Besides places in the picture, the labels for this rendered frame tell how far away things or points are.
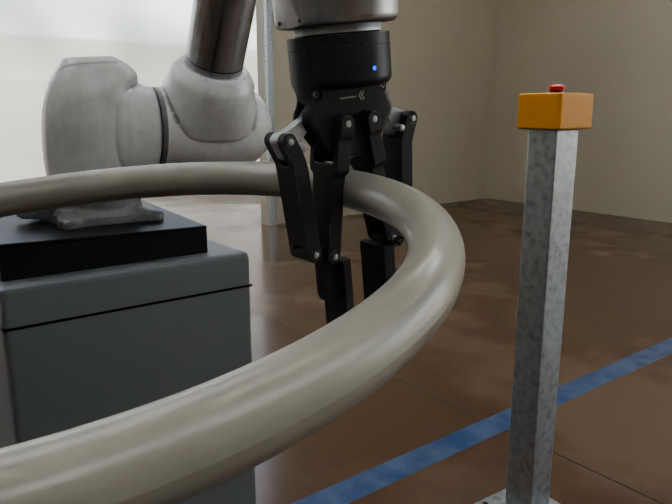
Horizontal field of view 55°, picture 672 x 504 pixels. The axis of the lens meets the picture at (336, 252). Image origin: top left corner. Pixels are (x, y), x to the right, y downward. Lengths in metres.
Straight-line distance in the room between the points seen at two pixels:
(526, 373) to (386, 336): 1.46
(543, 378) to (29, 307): 1.17
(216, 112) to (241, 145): 0.09
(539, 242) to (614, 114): 5.58
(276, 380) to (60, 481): 0.07
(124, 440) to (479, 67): 7.71
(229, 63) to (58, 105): 0.28
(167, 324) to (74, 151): 0.32
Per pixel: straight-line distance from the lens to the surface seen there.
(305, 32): 0.47
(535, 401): 1.69
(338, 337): 0.22
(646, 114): 6.97
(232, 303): 1.14
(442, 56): 7.40
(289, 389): 0.20
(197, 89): 1.14
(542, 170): 1.57
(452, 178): 7.59
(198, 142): 1.17
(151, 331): 1.09
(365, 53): 0.46
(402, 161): 0.52
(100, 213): 1.14
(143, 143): 1.15
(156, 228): 1.11
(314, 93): 0.47
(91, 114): 1.13
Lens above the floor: 1.04
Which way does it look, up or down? 12 degrees down
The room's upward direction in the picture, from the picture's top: straight up
